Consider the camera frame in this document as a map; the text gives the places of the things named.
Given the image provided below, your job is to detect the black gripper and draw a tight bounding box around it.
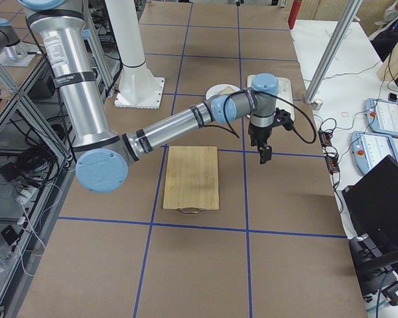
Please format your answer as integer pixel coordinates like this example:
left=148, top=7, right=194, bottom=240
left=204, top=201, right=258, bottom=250
left=248, top=125, right=272, bottom=164

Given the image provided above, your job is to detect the white bread slice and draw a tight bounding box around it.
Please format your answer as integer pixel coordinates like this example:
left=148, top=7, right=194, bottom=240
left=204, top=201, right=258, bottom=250
left=218, top=85, right=239, bottom=95

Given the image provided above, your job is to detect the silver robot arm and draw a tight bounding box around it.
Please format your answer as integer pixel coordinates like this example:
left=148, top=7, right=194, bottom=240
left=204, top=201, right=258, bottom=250
left=22, top=1, right=279, bottom=193
left=0, top=18, right=27, bottom=61

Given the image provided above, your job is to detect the white round plate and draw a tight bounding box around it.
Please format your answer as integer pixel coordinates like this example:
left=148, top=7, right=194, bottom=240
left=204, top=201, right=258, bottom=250
left=206, top=84, right=235, bottom=99

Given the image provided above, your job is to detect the black orange usb hub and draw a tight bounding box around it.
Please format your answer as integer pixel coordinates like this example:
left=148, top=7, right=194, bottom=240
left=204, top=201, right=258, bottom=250
left=318, top=130, right=340, bottom=175

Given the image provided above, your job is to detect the cream plastic tray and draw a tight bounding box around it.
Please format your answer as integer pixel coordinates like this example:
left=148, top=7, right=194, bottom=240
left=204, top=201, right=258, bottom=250
left=247, top=73, right=295, bottom=120

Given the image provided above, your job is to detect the small metal tape roll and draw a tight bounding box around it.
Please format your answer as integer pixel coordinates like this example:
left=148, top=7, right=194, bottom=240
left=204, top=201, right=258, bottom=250
left=311, top=99, right=323, bottom=111

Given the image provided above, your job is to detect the wooden cutting board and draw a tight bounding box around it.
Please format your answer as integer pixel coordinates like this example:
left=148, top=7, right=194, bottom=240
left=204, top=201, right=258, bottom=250
left=163, top=146, right=220, bottom=214

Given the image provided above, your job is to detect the blue teach pendant near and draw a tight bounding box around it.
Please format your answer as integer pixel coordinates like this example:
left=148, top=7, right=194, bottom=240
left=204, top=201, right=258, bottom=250
left=351, top=131, right=398, bottom=175

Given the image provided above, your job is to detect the blue teach pendant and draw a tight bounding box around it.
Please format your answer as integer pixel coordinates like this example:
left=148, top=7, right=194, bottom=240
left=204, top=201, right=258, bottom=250
left=351, top=131, right=398, bottom=175
left=364, top=98, right=398, bottom=138

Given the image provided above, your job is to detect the black laptop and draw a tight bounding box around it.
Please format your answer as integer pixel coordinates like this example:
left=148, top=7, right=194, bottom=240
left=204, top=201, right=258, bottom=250
left=341, top=154, right=398, bottom=249

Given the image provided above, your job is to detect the blue teach pendant far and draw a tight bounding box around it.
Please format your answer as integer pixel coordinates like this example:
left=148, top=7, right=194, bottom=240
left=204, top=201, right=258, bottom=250
left=364, top=98, right=398, bottom=138

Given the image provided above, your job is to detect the small black phone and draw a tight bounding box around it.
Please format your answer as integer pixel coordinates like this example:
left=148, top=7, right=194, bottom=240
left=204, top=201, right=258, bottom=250
left=388, top=93, right=397, bottom=101

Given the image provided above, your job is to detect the red cylinder bottle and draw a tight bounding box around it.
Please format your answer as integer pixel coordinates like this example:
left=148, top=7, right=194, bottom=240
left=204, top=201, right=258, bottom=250
left=288, top=0, right=302, bottom=30

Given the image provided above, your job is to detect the black monitor stand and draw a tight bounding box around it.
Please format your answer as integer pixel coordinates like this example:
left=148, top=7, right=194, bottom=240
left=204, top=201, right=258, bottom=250
left=348, top=237, right=398, bottom=297

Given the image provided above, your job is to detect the seated person in background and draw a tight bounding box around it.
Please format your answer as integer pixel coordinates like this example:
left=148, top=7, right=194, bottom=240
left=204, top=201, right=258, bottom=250
left=369, top=1, right=398, bottom=61

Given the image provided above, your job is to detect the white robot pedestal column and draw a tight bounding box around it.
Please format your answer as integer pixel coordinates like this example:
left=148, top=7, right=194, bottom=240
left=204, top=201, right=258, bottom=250
left=105, top=0, right=165, bottom=109

